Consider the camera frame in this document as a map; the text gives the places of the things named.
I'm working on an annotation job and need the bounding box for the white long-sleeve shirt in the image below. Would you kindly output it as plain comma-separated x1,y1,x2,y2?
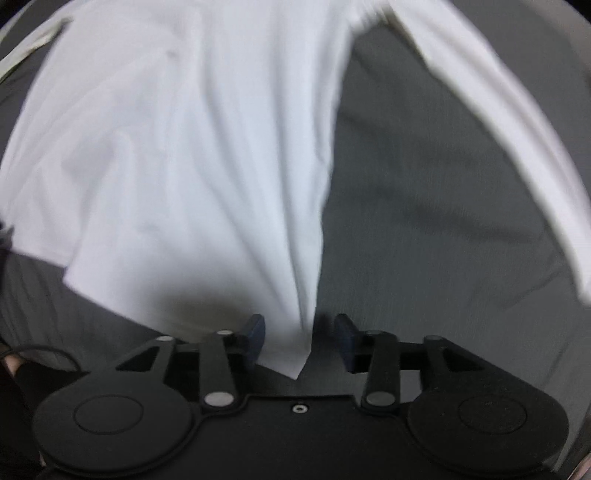
1,1,590,378

